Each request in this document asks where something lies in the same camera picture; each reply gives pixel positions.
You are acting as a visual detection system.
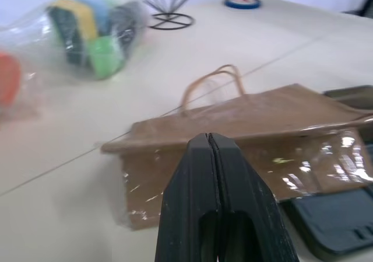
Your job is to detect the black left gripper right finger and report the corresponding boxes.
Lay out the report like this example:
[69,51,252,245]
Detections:
[208,132,301,262]

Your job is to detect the orange round object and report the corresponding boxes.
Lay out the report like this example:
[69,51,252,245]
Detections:
[0,51,23,113]

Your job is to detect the blue tape roll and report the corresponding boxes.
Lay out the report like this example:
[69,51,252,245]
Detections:
[224,0,262,11]

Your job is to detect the clear plastic sleeve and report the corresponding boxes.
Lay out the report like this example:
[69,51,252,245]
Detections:
[115,124,373,230]

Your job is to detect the brown paper bag with handles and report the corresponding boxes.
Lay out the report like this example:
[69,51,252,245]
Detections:
[100,64,373,230]

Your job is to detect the black wire stand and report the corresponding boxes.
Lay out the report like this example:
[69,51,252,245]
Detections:
[128,0,199,31]

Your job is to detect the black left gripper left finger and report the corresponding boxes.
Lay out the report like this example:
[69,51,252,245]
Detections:
[153,132,220,262]

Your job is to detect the clear plastic bag of sponges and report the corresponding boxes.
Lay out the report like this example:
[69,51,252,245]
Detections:
[0,0,150,82]

